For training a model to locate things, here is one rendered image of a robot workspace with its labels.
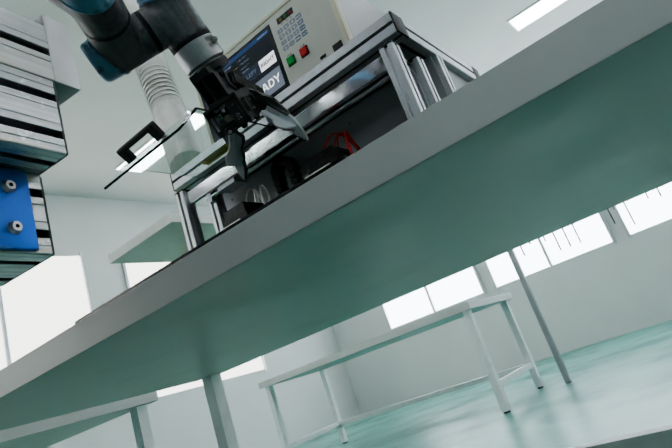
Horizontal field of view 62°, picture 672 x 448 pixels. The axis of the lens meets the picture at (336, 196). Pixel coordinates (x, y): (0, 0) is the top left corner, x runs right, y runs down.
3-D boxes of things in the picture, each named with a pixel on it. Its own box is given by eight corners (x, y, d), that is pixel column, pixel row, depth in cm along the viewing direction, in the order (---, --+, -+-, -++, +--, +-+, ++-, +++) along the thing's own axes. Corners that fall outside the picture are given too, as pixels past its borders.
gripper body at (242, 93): (221, 143, 95) (178, 83, 93) (239, 132, 103) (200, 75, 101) (255, 120, 92) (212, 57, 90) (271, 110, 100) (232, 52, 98)
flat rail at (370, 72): (394, 63, 102) (388, 50, 103) (184, 207, 133) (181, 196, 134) (397, 65, 103) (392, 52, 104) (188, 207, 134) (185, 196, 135)
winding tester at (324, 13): (352, 47, 112) (321, -32, 118) (212, 150, 134) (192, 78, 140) (436, 91, 144) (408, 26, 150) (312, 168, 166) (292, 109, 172)
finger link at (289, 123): (300, 148, 94) (251, 126, 95) (309, 139, 100) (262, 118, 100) (307, 131, 93) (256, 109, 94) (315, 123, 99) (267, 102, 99)
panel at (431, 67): (487, 184, 107) (429, 55, 116) (252, 302, 139) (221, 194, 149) (489, 185, 108) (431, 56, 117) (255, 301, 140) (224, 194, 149)
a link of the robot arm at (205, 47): (186, 54, 100) (220, 28, 97) (201, 76, 101) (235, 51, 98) (166, 59, 93) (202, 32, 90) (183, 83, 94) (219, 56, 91)
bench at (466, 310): (513, 412, 360) (467, 301, 383) (282, 473, 464) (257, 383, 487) (550, 384, 433) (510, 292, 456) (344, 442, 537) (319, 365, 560)
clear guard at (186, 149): (179, 129, 98) (171, 100, 99) (103, 189, 110) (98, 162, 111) (297, 154, 124) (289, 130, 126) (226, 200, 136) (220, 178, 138)
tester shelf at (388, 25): (398, 29, 103) (389, 10, 105) (173, 191, 137) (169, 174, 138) (484, 85, 139) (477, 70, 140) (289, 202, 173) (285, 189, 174)
